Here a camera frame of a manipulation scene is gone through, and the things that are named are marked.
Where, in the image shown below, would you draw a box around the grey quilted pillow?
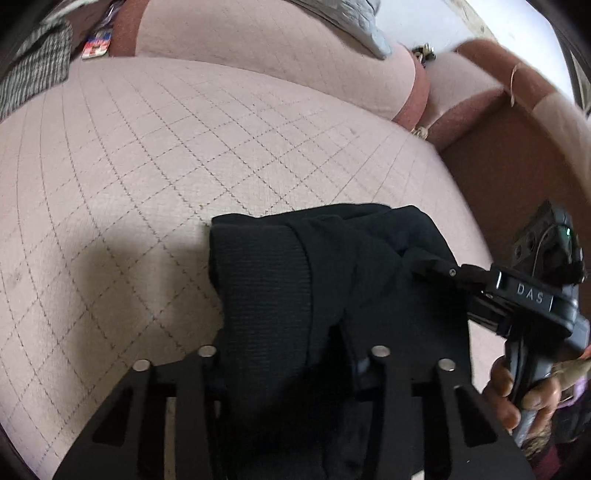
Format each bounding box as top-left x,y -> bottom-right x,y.
295,0 -> 392,59

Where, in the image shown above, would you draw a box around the dark maroon clothing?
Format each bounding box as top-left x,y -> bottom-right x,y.
531,445 -> 591,480

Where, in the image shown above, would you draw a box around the checked tweed cloth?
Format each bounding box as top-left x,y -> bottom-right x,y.
0,18 -> 75,123

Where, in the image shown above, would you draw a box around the colourful printed packet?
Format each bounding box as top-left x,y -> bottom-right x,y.
82,34 -> 114,61

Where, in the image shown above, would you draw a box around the black pants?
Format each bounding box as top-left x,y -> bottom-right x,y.
208,203 -> 472,480

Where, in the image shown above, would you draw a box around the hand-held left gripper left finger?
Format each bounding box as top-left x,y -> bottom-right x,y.
53,346 -> 221,480

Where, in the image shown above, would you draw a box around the pink and brown sofa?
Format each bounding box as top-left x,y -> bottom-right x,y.
0,0 -> 591,480

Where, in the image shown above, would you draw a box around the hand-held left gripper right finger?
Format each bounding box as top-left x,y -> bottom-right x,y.
369,345 -> 537,480

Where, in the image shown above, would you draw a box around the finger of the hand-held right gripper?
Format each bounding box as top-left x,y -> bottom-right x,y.
404,247 -> 491,297
467,294 -> 514,337

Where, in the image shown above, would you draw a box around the grey cloth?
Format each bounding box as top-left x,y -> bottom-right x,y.
569,48 -> 591,116

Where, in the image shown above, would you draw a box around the person's right hand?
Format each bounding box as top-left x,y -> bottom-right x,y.
483,356 -> 570,435

